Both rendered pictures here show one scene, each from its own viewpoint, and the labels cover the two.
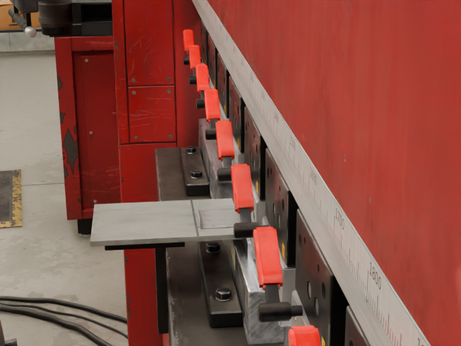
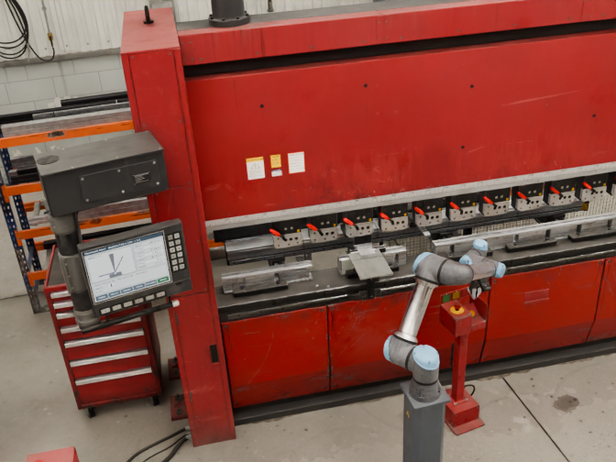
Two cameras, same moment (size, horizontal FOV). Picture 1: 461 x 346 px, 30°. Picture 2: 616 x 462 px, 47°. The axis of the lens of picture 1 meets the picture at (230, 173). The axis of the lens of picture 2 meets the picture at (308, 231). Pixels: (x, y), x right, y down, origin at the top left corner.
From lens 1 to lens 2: 4.15 m
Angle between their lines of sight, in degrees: 84
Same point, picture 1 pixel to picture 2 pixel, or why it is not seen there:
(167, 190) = (280, 294)
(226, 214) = (364, 252)
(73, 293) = not seen: outside the picture
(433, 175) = (548, 156)
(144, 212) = (366, 268)
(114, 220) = (374, 271)
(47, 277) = not seen: outside the picture
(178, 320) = (396, 276)
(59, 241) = not seen: outside the picture
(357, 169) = (522, 167)
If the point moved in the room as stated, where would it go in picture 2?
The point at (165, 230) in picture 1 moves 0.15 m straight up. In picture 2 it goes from (379, 261) to (379, 237)
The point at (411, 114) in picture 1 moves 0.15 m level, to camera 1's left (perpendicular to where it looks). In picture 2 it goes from (542, 154) to (553, 165)
